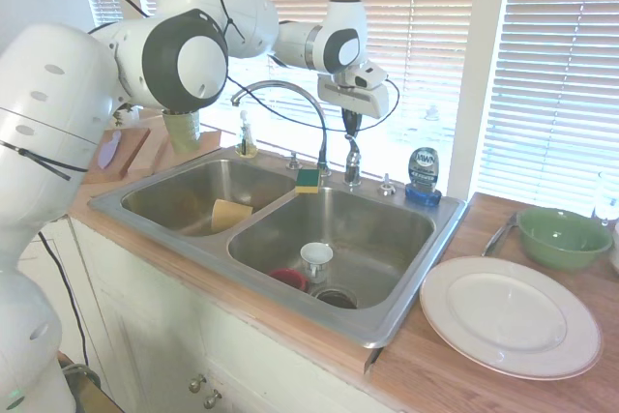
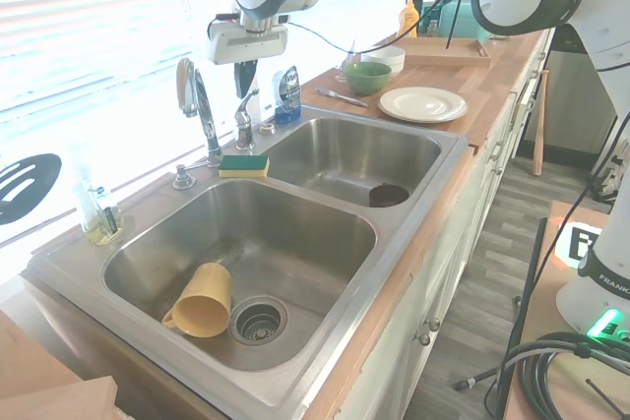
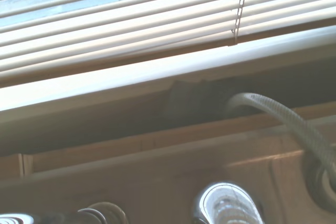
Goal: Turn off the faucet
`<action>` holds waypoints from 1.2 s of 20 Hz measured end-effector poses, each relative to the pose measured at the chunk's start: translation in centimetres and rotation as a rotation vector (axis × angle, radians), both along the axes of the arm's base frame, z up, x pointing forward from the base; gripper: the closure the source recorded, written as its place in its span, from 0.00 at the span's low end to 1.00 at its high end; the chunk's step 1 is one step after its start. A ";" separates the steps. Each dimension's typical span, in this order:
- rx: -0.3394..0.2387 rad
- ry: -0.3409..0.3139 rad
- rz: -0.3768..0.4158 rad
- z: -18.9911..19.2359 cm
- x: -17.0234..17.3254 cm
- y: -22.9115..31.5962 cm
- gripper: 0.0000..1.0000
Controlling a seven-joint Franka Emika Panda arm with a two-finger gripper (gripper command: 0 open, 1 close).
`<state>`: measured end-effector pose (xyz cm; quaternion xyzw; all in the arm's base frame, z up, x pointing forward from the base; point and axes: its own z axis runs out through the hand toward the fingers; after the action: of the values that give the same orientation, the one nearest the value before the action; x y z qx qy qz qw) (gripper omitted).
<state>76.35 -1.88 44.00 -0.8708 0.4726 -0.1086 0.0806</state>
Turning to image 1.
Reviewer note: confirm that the wide white window blind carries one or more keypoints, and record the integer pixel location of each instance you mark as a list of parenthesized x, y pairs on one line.
[(411, 7)]

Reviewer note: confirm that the wooden cutting board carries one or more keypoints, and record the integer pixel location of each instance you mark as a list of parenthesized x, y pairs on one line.
[(164, 156), (130, 154)]

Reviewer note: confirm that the metal cutlery piece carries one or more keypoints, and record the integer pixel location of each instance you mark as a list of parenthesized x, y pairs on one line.
[(498, 236)]

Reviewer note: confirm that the blue Dawn dish soap bottle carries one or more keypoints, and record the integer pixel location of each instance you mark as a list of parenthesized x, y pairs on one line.
[(423, 171)]

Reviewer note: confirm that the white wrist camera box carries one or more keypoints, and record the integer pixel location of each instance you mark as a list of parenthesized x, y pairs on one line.
[(368, 75)]

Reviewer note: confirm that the chrome gooseneck faucet spout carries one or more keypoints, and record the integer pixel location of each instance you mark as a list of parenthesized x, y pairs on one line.
[(290, 84)]

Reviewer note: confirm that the clear drinking glass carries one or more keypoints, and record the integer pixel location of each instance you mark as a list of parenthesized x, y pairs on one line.
[(607, 200)]

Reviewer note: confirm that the green ceramic bowl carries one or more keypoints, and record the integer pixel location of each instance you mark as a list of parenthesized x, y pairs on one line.
[(566, 244)]

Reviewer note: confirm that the yellow sponge in basin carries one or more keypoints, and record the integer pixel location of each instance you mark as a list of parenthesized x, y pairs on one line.
[(228, 215)]

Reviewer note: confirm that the metal cabinet knob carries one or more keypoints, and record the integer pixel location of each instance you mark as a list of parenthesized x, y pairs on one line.
[(197, 383), (212, 399)]

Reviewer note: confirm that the green ribbed cup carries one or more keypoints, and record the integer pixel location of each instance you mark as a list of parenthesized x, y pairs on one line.
[(183, 132)]

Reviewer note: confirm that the white kitchen cabinet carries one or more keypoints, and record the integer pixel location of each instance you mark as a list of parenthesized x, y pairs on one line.
[(159, 316)]

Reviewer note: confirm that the large white dinner plate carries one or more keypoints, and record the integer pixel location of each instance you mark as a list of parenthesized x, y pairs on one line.
[(508, 321)]

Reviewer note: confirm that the white ceramic mug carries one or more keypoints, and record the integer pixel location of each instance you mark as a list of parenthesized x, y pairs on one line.
[(316, 254)]

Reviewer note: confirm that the chrome sink hole cap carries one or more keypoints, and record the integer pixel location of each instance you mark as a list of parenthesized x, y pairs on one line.
[(387, 185), (292, 161)]

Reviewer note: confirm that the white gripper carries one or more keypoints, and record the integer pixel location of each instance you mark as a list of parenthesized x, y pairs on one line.
[(353, 97)]

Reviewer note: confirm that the yellow green sponge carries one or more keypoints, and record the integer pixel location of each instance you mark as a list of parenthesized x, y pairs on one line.
[(307, 181)]

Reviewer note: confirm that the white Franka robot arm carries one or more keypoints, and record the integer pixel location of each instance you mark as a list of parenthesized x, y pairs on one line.
[(48, 94)]

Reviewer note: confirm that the stainless steel double sink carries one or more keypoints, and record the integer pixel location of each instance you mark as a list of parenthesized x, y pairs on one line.
[(367, 239)]

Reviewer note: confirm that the glass soap dispenser bottle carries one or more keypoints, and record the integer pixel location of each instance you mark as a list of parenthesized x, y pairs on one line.
[(247, 142)]

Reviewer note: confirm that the red ceramic mug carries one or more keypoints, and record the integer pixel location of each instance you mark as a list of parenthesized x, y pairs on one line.
[(287, 280)]

